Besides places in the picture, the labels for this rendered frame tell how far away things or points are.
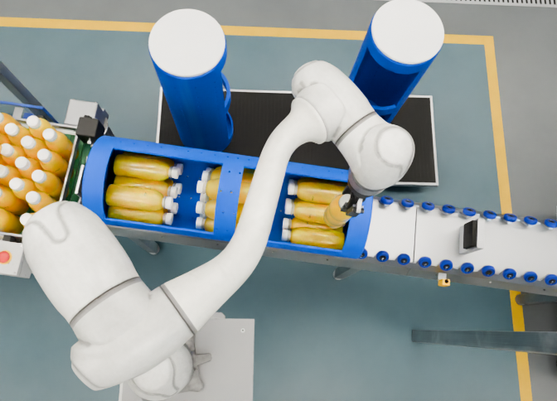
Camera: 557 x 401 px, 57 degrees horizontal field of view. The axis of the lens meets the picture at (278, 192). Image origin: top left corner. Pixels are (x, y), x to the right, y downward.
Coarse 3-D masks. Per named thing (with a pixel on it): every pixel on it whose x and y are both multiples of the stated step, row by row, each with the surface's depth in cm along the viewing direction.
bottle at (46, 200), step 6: (36, 192) 166; (42, 192) 169; (42, 198) 167; (48, 198) 169; (54, 198) 176; (30, 204) 166; (36, 204) 166; (42, 204) 167; (48, 204) 169; (36, 210) 168
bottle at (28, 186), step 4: (24, 180) 169; (28, 180) 170; (24, 184) 167; (28, 184) 169; (32, 184) 171; (24, 188) 168; (28, 188) 168; (32, 188) 170; (36, 188) 173; (16, 192) 167; (20, 192) 167; (24, 192) 168; (20, 196) 169; (24, 196) 169; (24, 200) 173
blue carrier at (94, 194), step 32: (96, 160) 155; (192, 160) 159; (224, 160) 160; (256, 160) 163; (96, 192) 154; (192, 192) 182; (224, 192) 154; (128, 224) 161; (192, 224) 176; (224, 224) 157; (352, 224) 155; (352, 256) 163
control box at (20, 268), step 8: (0, 240) 160; (0, 248) 160; (8, 248) 160; (16, 248) 160; (16, 256) 159; (24, 256) 162; (0, 264) 158; (8, 264) 158; (16, 264) 159; (24, 264) 162; (0, 272) 158; (8, 272) 158; (16, 272) 158; (24, 272) 163
